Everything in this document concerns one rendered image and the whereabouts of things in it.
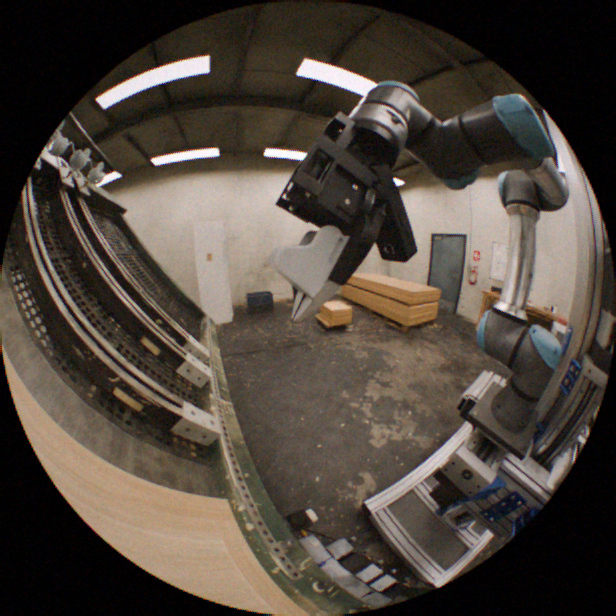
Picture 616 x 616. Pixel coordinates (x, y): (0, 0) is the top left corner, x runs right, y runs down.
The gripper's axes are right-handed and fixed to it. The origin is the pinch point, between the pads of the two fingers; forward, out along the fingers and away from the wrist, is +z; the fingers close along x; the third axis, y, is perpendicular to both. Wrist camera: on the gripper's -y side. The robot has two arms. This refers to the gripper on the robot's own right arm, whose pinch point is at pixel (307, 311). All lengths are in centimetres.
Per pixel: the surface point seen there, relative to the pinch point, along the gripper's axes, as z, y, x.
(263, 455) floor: 123, -47, -57
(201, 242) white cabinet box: 9, 94, -347
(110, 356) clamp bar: 28.4, 30.1, -16.7
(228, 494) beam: 46.0, -2.2, 0.1
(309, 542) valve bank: 54, -22, 16
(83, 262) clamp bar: 19, 61, -37
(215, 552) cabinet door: 41.8, 3.4, 15.7
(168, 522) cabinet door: 38.7, 11.0, 10.7
